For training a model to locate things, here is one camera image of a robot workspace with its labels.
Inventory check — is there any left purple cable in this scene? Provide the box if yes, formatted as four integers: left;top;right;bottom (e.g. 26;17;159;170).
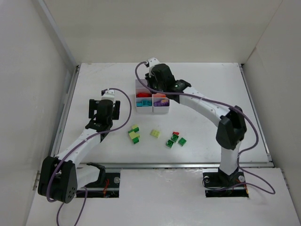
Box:
46;88;132;226

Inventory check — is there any lime square lego brick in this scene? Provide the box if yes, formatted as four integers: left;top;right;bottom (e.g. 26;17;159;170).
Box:
150;129;160;138

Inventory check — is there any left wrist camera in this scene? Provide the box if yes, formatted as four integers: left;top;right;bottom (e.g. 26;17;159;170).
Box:
101;89;115;101

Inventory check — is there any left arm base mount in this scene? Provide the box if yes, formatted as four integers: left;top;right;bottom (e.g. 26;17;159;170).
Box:
85;172;120;198

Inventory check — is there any left white divided container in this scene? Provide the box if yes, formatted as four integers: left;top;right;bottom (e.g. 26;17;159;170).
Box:
135;79;153;114

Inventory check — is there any right white divided container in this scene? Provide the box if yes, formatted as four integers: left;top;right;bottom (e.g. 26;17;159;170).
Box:
152;93;170;114

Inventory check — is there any red rounded lego brick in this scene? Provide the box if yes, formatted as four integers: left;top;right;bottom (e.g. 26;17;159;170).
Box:
136;93;147;98

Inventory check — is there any green lego brick right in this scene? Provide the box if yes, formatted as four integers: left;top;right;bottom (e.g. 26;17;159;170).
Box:
178;137;187;146

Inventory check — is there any aluminium rail front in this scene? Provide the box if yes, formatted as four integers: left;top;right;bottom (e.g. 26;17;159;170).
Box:
101;162;274;169

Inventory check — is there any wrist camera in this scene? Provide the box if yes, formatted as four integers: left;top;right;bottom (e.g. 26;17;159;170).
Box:
101;89;115;101
145;57;160;68

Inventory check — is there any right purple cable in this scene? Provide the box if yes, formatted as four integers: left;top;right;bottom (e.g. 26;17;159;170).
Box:
135;61;276;195

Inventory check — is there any green lego brick lower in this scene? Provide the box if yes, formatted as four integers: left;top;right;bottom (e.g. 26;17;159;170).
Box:
166;139;174;148

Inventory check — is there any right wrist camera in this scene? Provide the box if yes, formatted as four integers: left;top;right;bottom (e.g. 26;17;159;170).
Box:
145;57;160;68

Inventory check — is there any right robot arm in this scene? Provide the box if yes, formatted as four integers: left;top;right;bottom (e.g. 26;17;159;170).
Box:
145;59;246;187

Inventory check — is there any purple curved lego brick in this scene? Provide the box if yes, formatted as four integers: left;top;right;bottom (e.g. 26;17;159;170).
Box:
161;99;169;105

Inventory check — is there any teal rounded lego brick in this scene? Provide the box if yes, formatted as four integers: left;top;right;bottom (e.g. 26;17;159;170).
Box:
142;99;152;107

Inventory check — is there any purple cable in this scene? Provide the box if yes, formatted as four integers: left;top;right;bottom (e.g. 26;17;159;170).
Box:
135;61;276;195
46;88;132;226

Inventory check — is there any white divided container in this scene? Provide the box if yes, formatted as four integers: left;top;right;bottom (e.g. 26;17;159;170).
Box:
152;93;170;114
135;79;153;114

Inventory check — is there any green and lime lego cluster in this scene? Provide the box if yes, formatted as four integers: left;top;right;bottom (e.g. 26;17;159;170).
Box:
128;124;140;144

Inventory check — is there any orange round lego piece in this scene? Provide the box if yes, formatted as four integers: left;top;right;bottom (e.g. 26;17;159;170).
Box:
153;93;166;98

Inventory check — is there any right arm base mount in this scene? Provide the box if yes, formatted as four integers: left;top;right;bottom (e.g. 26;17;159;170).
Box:
202;170;249;198

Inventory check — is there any red round lego piece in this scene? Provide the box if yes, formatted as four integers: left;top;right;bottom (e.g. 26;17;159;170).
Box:
143;93;152;97

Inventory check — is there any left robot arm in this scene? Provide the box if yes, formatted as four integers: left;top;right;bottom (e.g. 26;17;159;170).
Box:
38;99;120;203

